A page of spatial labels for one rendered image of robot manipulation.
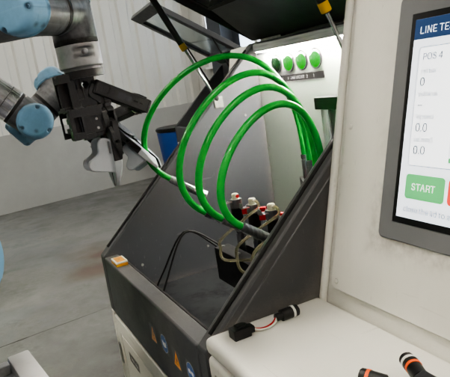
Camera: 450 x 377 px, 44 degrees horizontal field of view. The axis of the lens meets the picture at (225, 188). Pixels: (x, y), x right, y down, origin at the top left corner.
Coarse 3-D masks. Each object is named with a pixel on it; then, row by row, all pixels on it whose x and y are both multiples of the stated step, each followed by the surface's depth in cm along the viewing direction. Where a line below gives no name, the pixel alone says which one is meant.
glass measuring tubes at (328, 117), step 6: (318, 96) 131; (324, 96) 128; (330, 96) 126; (336, 96) 124; (318, 102) 130; (324, 102) 128; (330, 102) 126; (336, 102) 124; (318, 108) 130; (324, 108) 128; (330, 108) 126; (324, 114) 130; (330, 114) 128; (324, 120) 131; (330, 120) 132; (324, 126) 131; (330, 126) 132; (324, 132) 132; (330, 132) 132; (324, 138) 132; (330, 138) 132; (324, 144) 133
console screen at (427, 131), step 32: (416, 0) 76; (448, 0) 71; (416, 32) 76; (448, 32) 71; (416, 64) 75; (448, 64) 71; (416, 96) 75; (448, 96) 71; (416, 128) 75; (448, 128) 70; (416, 160) 75; (448, 160) 70; (384, 192) 81; (416, 192) 75; (448, 192) 70; (384, 224) 81; (416, 224) 75; (448, 224) 70
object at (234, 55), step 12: (204, 60) 126; (216, 60) 126; (252, 60) 127; (276, 72) 128; (168, 84) 127; (144, 120) 128; (144, 132) 128; (300, 132) 131; (144, 144) 129; (300, 144) 132; (300, 156) 133; (156, 168) 130; (168, 180) 131
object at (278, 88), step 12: (264, 84) 107; (240, 96) 105; (288, 96) 110; (228, 108) 104; (216, 120) 104; (204, 144) 103; (312, 144) 114; (204, 156) 103; (312, 156) 114; (204, 204) 104; (216, 216) 106
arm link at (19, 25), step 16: (0, 0) 80; (16, 0) 79; (32, 0) 80; (48, 0) 83; (64, 0) 87; (0, 16) 81; (16, 16) 80; (32, 16) 80; (48, 16) 83; (64, 16) 87; (0, 32) 85; (16, 32) 81; (32, 32) 83; (48, 32) 86; (64, 32) 90
